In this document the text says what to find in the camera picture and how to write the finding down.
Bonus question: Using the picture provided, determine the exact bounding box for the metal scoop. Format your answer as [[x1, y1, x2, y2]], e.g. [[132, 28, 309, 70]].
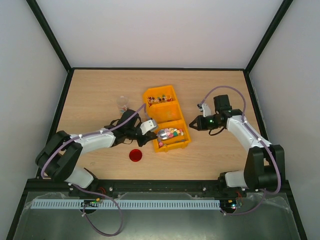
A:
[[157, 128, 173, 141]]

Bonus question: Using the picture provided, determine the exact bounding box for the yellow star candy bin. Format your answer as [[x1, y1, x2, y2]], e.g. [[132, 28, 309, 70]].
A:
[[153, 120, 192, 153]]

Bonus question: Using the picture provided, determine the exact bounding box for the yellow lollipop bin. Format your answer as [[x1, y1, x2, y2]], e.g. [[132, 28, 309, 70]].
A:
[[142, 85, 177, 107]]

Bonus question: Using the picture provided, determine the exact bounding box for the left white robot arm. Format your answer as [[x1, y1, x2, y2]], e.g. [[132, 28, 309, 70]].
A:
[[35, 109, 158, 192]]

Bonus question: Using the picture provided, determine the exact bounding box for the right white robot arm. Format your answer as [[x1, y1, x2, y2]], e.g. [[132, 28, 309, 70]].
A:
[[189, 94, 285, 196]]

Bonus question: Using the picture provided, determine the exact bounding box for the red round lid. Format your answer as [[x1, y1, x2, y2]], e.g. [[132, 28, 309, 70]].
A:
[[129, 149, 143, 163]]

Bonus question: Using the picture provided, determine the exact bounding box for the clear plastic cup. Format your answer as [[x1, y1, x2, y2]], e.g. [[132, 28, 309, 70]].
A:
[[116, 95, 129, 115]]

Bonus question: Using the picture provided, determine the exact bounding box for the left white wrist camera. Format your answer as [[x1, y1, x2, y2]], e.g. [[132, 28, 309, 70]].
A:
[[139, 118, 158, 135]]

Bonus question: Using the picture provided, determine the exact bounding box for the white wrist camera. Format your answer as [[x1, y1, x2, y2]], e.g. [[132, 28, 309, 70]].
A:
[[139, 118, 158, 135], [197, 103, 212, 118]]

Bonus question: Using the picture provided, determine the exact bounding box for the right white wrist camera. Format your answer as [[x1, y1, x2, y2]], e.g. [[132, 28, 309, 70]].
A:
[[197, 103, 212, 118]]

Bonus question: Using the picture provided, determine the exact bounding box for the white slotted cable duct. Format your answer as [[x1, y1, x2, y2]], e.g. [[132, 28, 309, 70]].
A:
[[30, 199, 221, 210]]

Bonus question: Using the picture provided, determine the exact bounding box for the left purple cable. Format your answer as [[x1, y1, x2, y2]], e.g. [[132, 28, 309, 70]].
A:
[[40, 102, 153, 236]]

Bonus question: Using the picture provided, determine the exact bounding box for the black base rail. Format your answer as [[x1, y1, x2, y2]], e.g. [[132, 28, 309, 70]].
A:
[[24, 178, 292, 201]]

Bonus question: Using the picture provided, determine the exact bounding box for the right black frame post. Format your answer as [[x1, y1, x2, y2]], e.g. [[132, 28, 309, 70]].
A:
[[246, 0, 294, 72]]

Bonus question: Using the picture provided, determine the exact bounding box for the black frame post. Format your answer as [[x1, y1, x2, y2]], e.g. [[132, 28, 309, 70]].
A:
[[246, 0, 294, 72], [26, 0, 72, 73]]

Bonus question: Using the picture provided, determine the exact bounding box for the left black frame post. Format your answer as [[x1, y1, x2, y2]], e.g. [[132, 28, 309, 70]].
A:
[[26, 0, 72, 73]]

